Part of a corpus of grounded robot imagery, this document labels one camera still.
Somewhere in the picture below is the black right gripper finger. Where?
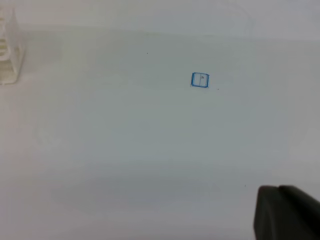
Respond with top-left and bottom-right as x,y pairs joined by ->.
253,185 -> 320,240

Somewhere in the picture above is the white test tube rack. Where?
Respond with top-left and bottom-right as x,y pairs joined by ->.
0,4 -> 25,85

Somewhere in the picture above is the blue square table marking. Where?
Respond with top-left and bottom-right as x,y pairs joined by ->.
190,72 -> 210,88

